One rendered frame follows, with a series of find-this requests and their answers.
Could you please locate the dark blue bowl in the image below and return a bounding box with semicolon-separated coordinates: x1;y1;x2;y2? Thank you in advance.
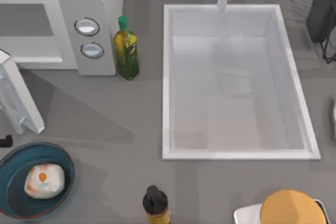
0;142;76;221

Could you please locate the white sink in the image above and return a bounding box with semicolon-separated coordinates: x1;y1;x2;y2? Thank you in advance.
162;4;321;161

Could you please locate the pale microwave oven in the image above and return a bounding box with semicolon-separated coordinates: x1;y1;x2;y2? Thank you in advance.
0;0;124;77

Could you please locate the orange round lid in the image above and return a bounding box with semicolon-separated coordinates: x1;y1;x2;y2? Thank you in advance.
261;188;327;224

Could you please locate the white microwave door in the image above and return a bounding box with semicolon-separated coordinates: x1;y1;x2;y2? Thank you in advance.
0;49;46;135

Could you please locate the green oil bottle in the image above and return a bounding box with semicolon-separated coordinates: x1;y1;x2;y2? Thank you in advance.
113;16;140;81

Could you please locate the white food packet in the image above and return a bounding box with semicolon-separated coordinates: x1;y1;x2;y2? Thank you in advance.
24;163;66;199

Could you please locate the black-capped yellow bottle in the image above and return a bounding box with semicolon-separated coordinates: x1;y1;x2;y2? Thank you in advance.
142;185;171;224

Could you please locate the microwave knob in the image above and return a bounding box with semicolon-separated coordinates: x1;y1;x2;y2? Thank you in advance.
74;17;101;37
80;41;104;59

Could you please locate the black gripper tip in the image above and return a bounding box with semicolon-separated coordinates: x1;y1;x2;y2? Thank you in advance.
0;134;14;148

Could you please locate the white container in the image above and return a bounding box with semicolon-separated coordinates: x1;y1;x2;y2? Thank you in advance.
233;199;331;224

